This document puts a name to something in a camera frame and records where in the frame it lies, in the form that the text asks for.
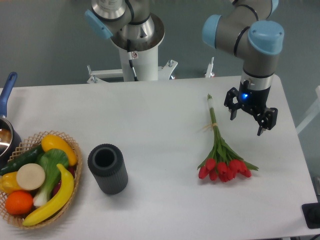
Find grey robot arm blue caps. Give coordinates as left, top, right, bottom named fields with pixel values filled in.
left=84, top=0, right=285, bottom=133

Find dark grey ribbed vase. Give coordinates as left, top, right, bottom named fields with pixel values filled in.
left=87, top=143, right=129, bottom=195

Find red tulip bouquet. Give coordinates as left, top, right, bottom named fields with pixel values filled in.
left=197, top=94, right=259, bottom=183

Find white frame at right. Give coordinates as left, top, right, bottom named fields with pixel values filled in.
left=296, top=85, right=320, bottom=135

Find yellow bell pepper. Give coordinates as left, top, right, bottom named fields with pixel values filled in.
left=0, top=171, right=23, bottom=194

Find woven wicker basket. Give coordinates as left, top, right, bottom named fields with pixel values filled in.
left=0, top=130, right=83, bottom=230

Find beige round disc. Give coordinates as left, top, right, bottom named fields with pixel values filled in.
left=16, top=163, right=46, bottom=191

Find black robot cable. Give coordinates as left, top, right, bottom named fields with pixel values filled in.
left=126, top=39, right=139, bottom=82

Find blue handled saucepan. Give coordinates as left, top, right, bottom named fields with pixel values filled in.
left=0, top=72, right=22, bottom=169

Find black device at table edge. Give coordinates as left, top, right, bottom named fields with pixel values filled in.
left=301, top=202, right=320, bottom=229

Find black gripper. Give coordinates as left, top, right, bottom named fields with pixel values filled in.
left=224, top=76, right=278, bottom=136

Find orange fruit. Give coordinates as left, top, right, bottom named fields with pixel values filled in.
left=5, top=190, right=33, bottom=215

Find green cucumber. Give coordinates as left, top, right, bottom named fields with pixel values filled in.
left=0, top=144, right=44, bottom=176

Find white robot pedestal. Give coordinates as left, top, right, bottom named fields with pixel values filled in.
left=87, top=13, right=178, bottom=84

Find green bok choy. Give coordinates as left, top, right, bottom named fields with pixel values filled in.
left=33, top=148, right=69, bottom=208

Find yellow banana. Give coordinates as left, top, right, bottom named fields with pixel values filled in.
left=22, top=163, right=75, bottom=227

